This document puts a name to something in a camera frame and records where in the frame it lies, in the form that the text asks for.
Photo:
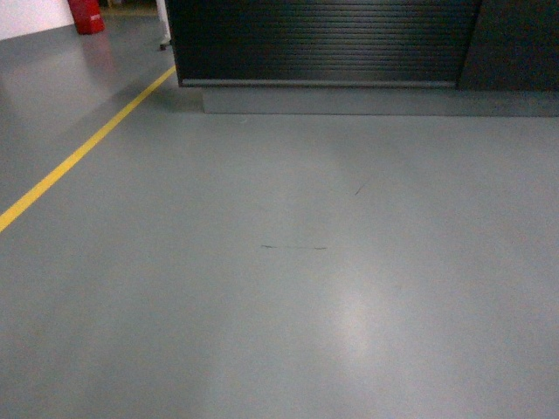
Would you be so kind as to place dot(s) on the black slatted checkout counter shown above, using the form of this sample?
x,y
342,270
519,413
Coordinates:
x,y
416,58

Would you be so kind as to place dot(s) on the white cart leg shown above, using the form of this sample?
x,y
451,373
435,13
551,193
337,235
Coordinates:
x,y
163,18

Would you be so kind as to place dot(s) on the red fire extinguisher box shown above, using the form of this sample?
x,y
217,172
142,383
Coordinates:
x,y
86,16

